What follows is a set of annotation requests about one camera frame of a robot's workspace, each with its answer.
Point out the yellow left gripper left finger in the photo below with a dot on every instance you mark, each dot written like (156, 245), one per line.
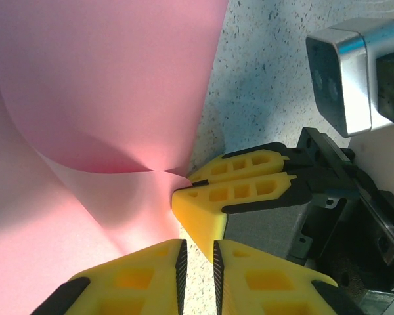
(128, 285)

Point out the pink square paper sheet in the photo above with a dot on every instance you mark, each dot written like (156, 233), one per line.
(85, 82)

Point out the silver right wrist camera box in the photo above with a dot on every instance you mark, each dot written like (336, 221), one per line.
(348, 75)

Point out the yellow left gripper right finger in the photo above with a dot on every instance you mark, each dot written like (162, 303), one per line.
(269, 288)

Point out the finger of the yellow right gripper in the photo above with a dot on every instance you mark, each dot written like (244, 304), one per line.
(203, 220)
(216, 170)

